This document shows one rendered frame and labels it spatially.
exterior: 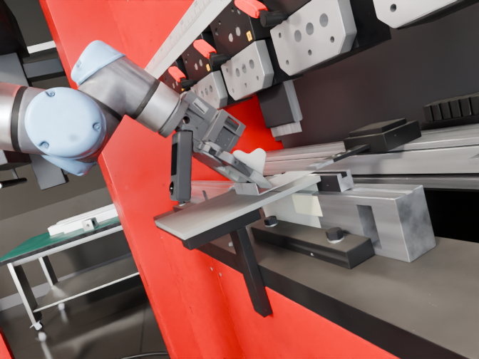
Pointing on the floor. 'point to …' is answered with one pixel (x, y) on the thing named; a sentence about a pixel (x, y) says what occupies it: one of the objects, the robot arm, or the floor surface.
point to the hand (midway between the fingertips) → (255, 186)
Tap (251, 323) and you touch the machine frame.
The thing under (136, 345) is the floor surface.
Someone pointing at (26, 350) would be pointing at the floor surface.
